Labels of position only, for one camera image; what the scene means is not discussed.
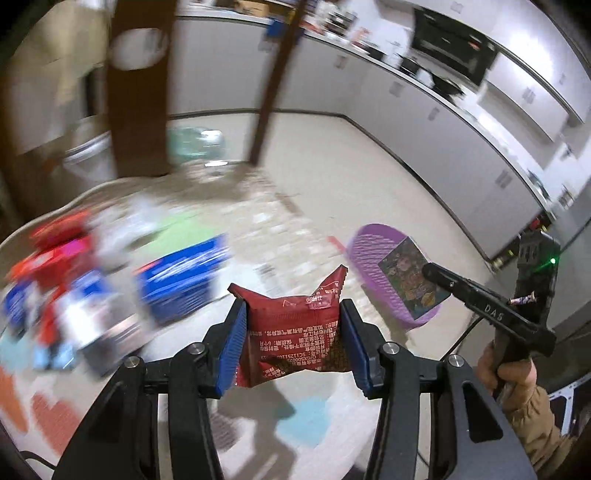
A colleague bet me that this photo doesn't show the colourful printed snack wrapper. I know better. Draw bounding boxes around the colourful printed snack wrapper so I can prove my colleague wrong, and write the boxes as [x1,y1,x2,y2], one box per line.
[378,237,450,321]

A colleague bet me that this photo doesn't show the blue printed box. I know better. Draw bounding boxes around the blue printed box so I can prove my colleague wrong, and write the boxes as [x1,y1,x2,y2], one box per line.
[134,235,229,325]

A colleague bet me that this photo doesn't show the dark red snack packet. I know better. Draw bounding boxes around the dark red snack packet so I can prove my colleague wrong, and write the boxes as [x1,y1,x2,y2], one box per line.
[229,265,349,388]

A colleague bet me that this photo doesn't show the clear plastic bag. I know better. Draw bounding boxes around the clear plastic bag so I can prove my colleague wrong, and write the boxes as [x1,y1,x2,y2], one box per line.
[87,194,165,273]

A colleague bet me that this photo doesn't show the brown jacket right forearm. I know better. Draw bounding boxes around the brown jacket right forearm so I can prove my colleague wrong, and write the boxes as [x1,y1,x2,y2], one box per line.
[503,383,577,479]

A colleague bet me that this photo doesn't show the green bagged trash bin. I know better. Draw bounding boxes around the green bagged trash bin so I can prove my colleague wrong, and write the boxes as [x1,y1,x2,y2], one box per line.
[167,126,225,164]

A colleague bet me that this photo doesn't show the grey kitchen base cabinets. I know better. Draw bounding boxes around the grey kitchen base cabinets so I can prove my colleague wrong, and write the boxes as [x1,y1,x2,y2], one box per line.
[168,12,548,259]

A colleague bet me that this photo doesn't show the person's right hand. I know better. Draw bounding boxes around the person's right hand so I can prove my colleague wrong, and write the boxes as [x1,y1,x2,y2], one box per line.
[475,343,537,411]

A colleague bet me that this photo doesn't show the quilted heart pattern table cover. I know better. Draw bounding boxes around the quilted heart pattern table cover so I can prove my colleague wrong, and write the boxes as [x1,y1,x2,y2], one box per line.
[0,163,445,480]

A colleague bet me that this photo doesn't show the purple perforated basket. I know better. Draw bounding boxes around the purple perforated basket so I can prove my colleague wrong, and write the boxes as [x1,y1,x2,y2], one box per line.
[346,223,441,330]

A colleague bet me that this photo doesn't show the long red carton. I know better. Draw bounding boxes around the long red carton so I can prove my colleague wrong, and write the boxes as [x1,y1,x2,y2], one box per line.
[7,237,96,291]

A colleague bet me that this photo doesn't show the red box with gold emblem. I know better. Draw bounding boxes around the red box with gold emblem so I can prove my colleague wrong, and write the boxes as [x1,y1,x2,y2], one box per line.
[29,209,91,251]

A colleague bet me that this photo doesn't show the black range hood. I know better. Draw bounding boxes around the black range hood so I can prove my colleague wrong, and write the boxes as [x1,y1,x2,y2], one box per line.
[411,7,498,86]

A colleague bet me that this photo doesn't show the dark wooden chair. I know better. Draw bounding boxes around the dark wooden chair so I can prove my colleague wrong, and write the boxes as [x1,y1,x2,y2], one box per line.
[106,1,308,178]

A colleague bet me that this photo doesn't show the black cable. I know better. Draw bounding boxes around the black cable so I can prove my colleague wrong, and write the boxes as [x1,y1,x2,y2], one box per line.
[438,317,484,361]

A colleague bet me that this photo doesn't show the white upper wall cabinets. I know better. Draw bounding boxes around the white upper wall cabinets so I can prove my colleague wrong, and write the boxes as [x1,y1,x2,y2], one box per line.
[382,1,590,141]

